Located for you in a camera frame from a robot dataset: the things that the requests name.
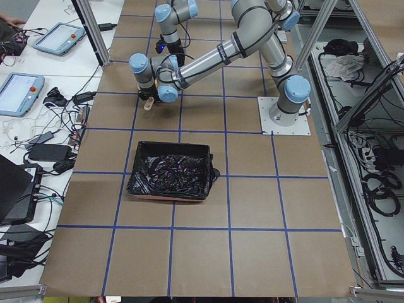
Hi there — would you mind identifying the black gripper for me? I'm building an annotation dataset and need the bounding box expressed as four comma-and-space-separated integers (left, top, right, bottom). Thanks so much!
138, 84, 162, 103

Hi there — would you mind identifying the beige plastic dustpan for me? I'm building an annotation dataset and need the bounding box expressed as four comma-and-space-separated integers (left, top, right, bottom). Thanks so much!
143, 97, 155, 111

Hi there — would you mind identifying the white crumpled cloth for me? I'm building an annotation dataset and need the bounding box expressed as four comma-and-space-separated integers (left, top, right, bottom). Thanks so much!
324, 54, 364, 81

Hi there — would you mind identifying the blue teach pendant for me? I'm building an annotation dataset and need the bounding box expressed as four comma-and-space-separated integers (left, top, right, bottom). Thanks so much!
33, 22, 85, 56
1, 73, 45, 117

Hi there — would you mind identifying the black laptop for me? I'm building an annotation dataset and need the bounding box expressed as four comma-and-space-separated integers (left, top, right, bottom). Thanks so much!
1, 156, 43, 226

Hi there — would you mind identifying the aluminium frame post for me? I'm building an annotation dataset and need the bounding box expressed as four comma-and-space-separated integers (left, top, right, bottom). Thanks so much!
71, 0, 110, 67

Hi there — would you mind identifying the near blue teach pendant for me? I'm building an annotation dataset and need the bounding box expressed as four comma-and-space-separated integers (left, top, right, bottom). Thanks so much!
1, 73, 45, 117

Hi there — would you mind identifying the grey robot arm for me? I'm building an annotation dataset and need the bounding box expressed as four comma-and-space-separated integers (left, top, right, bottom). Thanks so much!
154, 1, 300, 65
129, 1, 311, 122

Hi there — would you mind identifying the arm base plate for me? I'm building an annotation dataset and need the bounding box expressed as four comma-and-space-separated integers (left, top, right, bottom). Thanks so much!
258, 97, 311, 136

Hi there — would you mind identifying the black power adapter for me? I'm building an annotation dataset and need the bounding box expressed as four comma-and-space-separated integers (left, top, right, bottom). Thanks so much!
28, 144, 72, 162

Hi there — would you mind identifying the far blue teach pendant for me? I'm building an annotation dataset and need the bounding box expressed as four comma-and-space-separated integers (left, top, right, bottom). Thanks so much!
33, 22, 85, 56

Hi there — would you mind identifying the bin with black liner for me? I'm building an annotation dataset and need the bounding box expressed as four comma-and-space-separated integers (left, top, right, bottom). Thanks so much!
126, 141, 220, 202

